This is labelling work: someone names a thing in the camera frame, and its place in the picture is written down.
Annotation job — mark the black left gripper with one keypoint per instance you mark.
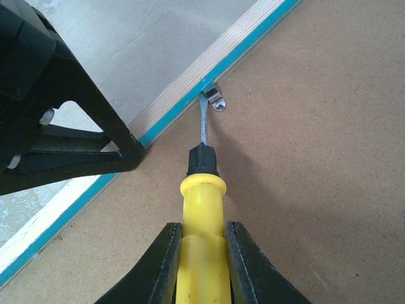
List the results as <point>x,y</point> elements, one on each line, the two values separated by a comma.
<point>26,50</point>

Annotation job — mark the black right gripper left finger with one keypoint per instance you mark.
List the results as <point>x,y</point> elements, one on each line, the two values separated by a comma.
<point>153,278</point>

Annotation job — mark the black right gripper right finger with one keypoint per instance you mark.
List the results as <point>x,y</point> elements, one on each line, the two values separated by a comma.
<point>253,278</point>

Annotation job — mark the yellow screwdriver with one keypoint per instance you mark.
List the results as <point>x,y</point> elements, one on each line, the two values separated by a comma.
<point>203,274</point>

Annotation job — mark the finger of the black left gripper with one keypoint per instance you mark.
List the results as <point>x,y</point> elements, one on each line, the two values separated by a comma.
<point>64,79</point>
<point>57,149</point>

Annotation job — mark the teal picture frame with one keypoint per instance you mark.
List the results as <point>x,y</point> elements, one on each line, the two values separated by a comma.
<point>311,147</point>

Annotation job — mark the silver frame retaining clip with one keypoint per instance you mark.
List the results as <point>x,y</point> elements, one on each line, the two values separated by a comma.
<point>214,96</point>

